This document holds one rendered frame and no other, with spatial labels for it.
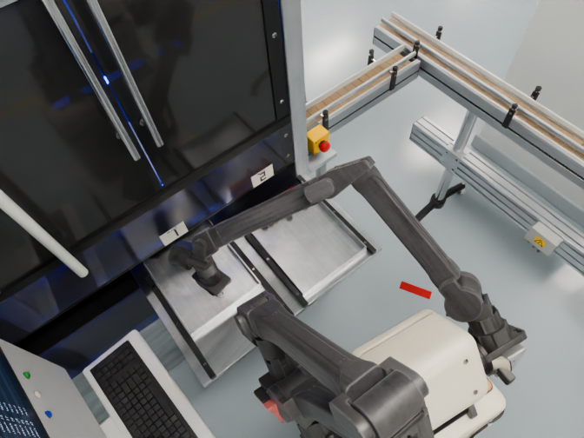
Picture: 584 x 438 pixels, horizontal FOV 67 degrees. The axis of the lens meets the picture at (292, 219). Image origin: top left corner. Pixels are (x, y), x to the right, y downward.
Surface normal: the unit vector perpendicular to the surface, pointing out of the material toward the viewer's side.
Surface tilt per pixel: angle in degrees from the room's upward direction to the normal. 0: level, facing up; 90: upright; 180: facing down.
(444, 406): 48
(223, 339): 0
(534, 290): 0
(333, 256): 0
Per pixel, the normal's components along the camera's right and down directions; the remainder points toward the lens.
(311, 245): -0.06, -0.52
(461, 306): -0.34, 0.29
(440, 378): 0.31, 0.20
